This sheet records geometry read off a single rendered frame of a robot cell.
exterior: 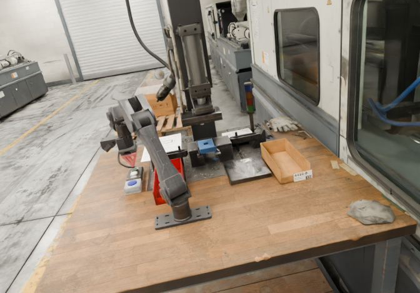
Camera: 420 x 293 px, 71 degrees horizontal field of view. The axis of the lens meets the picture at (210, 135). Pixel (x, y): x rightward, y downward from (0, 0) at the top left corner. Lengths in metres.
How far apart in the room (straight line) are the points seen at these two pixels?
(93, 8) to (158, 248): 10.09
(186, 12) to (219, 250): 0.91
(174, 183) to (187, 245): 0.20
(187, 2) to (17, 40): 10.68
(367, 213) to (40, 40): 11.08
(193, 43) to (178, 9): 0.16
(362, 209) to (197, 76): 0.77
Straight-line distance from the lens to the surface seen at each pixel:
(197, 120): 1.28
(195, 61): 1.23
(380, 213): 1.05
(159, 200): 1.16
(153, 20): 10.44
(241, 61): 4.37
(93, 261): 1.05
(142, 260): 0.97
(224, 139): 1.39
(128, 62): 10.67
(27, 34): 11.63
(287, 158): 1.34
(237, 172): 1.24
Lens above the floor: 1.55
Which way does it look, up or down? 23 degrees down
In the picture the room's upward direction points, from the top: 9 degrees counter-clockwise
